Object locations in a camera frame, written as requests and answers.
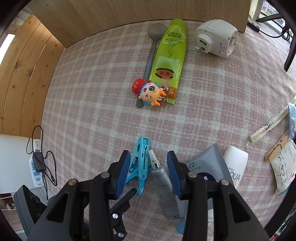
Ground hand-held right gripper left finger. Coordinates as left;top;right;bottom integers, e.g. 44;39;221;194
28;150;131;241

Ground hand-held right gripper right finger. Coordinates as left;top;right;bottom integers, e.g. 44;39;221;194
167;150;270;241

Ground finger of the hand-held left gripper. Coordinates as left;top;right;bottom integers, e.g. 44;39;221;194
110;188;137;241

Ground small grey tube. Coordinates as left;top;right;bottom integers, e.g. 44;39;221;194
148;149;181;220

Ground blue plastic clothes clip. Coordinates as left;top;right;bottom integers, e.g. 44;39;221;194
125;136;151;197

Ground white bottle with blue cap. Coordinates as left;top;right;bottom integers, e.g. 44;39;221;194
223;145;249;189

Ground cartoon octopus keychain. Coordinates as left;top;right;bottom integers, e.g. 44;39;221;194
132;79;168;107

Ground white printed packet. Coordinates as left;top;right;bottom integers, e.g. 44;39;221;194
270;140;296;195

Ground white power strip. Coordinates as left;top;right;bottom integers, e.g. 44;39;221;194
29;138;48;189

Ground large grey tube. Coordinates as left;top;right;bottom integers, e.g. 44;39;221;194
176;142;234;235

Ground wrapped chopsticks packet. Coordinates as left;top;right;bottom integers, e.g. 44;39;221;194
249;96;296;143

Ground green hand cream tube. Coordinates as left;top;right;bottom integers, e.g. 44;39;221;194
148;19;187;105

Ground wooden slat panel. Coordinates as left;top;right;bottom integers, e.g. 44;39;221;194
0;14;65;138

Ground blue card packet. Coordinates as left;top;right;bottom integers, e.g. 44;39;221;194
287;103;296;140

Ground grey metal spoon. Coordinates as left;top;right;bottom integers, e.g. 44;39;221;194
136;23;167;108

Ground white travel plug adapter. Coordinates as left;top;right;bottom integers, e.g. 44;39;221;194
195;19;239;58

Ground light particle board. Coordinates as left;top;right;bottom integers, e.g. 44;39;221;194
25;0;252;49

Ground black inline light controller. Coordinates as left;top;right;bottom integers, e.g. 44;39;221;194
247;19;261;32

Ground black tripod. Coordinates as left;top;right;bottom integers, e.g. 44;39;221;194
255;0;296;72

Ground black charger with cable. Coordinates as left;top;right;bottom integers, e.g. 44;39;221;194
26;125;58;186

